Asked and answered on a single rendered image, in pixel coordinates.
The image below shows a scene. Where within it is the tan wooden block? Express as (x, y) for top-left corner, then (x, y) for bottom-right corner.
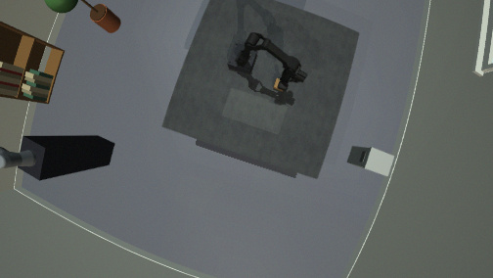
(273, 78), (283, 91)

